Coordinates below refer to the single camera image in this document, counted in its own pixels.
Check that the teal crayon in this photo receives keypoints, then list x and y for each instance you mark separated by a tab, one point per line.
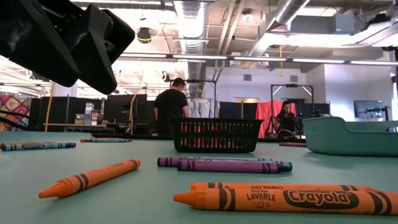
236	158

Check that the silver ceiling duct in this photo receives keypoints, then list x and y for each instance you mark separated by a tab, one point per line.
289	12
191	28

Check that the person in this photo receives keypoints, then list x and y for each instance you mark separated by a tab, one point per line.
171	105
286	119

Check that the white blue hanging cloth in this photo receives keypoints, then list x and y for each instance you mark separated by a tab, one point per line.
202	109

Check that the colourful patterned quilt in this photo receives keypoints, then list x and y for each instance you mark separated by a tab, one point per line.
14	107

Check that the teal plastic bin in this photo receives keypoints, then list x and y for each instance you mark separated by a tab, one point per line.
342	143

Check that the wooden bench top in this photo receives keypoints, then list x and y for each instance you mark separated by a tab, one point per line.
68	125

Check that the dark wall monitor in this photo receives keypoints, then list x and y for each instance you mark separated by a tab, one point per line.
362	107

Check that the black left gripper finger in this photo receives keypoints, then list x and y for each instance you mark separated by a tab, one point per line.
96	53
122	34

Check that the green table mat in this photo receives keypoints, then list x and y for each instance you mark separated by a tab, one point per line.
46	211

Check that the black partition panel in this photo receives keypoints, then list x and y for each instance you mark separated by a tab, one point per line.
59	112
119	109

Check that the blue violet crayon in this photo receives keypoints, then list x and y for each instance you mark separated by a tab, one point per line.
46	146

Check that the red fabric backdrop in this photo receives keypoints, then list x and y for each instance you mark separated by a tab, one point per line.
262	115

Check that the black metal rack frame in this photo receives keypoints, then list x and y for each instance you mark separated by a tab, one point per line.
292	85
202	81

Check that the grey wall vent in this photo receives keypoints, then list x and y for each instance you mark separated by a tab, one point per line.
247	77
293	78

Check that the round ceiling fixture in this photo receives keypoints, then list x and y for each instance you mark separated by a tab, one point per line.
247	15

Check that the dark partition panel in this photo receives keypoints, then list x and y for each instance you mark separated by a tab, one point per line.
236	110
320	109

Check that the long ceiling light strip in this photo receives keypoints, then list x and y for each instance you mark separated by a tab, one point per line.
199	57

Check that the stacked storage boxes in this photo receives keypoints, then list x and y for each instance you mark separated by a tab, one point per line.
89	112

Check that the purple crayon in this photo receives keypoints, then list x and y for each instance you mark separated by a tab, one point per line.
227	166
292	144
169	161

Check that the black ceiling dome fixture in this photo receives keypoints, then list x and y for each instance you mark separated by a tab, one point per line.
144	34

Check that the black slotted plastic basket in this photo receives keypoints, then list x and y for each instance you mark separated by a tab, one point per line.
214	121

